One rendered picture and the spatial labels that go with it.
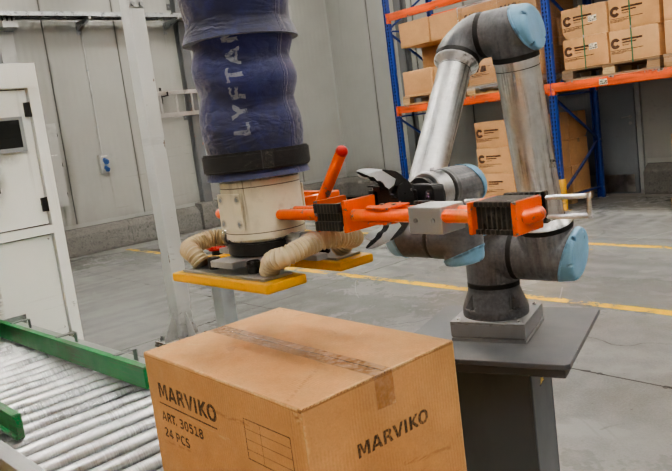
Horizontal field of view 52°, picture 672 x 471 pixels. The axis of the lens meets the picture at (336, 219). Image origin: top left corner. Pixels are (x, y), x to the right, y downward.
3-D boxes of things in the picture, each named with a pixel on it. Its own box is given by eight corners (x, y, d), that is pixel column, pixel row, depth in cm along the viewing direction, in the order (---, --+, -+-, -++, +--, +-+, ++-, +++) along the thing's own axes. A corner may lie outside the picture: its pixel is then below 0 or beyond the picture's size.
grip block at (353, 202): (313, 233, 130) (309, 201, 129) (349, 223, 136) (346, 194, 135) (344, 234, 123) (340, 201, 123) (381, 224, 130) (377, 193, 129)
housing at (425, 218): (408, 234, 114) (405, 207, 114) (433, 226, 119) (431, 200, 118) (442, 235, 109) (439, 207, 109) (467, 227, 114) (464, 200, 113)
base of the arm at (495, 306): (468, 303, 215) (465, 272, 214) (531, 302, 209) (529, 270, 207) (458, 322, 198) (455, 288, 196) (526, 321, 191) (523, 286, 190)
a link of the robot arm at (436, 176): (457, 211, 144) (452, 165, 143) (442, 215, 141) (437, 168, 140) (424, 211, 151) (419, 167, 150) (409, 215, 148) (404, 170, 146)
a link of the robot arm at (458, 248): (448, 258, 162) (443, 206, 160) (494, 260, 154) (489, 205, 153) (427, 268, 155) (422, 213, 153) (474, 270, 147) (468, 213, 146)
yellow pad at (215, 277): (172, 281, 152) (169, 259, 151) (210, 271, 159) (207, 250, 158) (267, 295, 127) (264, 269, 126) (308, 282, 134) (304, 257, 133)
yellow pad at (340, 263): (242, 262, 165) (239, 242, 164) (274, 254, 171) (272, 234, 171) (341, 272, 140) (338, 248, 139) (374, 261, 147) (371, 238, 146)
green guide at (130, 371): (-6, 335, 364) (-10, 318, 362) (14, 329, 371) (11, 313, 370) (146, 390, 249) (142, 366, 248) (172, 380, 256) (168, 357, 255)
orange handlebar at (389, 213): (186, 221, 165) (184, 206, 165) (283, 201, 185) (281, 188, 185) (532, 230, 98) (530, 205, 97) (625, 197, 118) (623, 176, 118)
